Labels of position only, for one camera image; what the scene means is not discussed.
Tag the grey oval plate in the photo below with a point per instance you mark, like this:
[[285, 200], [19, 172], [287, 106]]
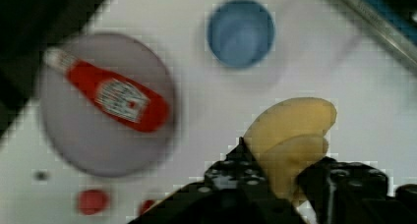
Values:
[[87, 138]]

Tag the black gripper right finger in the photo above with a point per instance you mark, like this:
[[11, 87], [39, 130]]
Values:
[[355, 193]]

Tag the peeled yellow toy banana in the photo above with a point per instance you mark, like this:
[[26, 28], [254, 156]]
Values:
[[289, 137]]

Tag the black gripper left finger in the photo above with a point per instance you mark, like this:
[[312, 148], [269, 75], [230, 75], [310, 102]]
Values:
[[234, 190]]

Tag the blue bowl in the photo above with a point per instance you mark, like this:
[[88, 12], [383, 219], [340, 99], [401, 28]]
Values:
[[240, 33]]

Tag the small red toy fruit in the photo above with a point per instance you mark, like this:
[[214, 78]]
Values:
[[145, 206]]

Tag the red ketchup bottle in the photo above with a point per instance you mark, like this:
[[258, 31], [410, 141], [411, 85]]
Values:
[[122, 99]]

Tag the toy strawberry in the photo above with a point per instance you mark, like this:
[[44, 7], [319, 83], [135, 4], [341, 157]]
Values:
[[91, 202]]

